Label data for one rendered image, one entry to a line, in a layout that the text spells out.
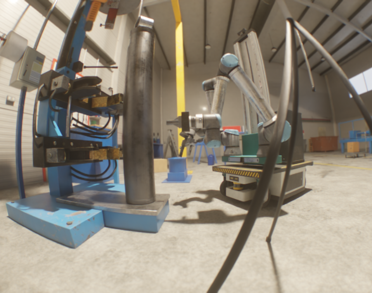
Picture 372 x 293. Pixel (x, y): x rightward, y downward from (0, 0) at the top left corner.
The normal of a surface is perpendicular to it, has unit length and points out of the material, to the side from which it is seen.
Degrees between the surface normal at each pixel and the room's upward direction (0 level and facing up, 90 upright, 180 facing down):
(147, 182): 90
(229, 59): 84
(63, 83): 90
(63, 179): 90
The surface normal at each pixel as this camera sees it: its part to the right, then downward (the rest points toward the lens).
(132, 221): -0.09, -0.02
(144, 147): 0.66, -0.04
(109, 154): -0.35, -0.01
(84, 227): 1.00, -0.04
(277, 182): -0.92, 0.02
